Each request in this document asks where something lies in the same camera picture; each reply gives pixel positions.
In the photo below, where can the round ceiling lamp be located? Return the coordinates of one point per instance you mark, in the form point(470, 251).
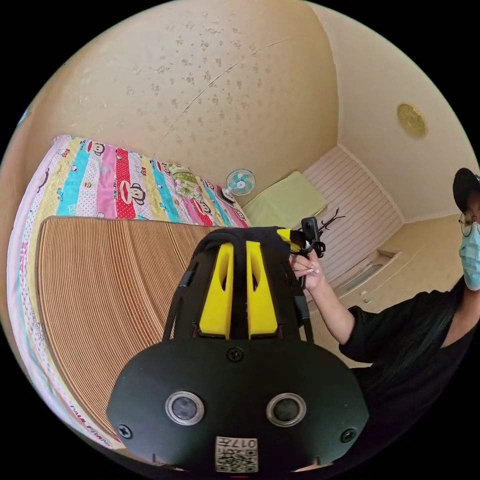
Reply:
point(411, 120)

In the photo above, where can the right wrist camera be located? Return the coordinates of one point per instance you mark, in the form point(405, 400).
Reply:
point(310, 228)

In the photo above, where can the bed with mat and quilt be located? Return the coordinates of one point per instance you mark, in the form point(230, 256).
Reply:
point(97, 285)

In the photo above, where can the small teal fan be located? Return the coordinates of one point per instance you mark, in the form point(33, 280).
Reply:
point(240, 181)

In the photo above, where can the person's body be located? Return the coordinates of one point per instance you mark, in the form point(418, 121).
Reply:
point(412, 337)

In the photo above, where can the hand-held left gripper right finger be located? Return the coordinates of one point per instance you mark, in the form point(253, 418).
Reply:
point(264, 307)

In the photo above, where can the green floral pillow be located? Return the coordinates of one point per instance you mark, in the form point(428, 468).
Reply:
point(185, 182)

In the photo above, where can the person's right forearm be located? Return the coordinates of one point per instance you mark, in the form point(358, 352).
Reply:
point(333, 311)

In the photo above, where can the black pants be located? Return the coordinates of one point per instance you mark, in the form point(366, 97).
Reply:
point(240, 234)

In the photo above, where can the light green curtain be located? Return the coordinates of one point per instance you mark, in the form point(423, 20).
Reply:
point(287, 200)

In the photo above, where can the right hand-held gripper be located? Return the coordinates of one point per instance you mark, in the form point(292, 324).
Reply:
point(313, 248)

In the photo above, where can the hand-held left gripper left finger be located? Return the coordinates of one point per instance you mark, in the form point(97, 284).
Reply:
point(214, 300)

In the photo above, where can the person's right hand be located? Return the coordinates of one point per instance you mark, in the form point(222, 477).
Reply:
point(308, 273)

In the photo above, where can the black coat rack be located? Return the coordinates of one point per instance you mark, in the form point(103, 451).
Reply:
point(333, 219)

